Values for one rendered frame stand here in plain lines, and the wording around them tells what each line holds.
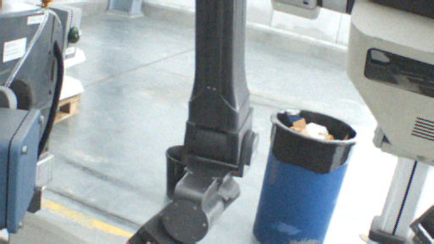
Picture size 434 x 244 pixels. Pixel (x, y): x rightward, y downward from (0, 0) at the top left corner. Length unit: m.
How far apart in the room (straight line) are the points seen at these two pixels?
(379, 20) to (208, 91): 0.44
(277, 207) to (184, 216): 2.39
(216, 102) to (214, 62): 0.05
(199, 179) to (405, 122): 0.56
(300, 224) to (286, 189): 0.20
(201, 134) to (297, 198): 2.31
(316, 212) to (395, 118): 1.95
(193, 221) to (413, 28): 0.54
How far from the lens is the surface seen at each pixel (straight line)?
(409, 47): 1.03
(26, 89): 1.00
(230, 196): 0.77
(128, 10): 9.57
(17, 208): 0.54
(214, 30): 0.66
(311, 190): 3.02
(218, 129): 0.73
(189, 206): 0.71
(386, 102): 1.16
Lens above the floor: 1.50
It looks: 17 degrees down
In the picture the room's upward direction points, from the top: 11 degrees clockwise
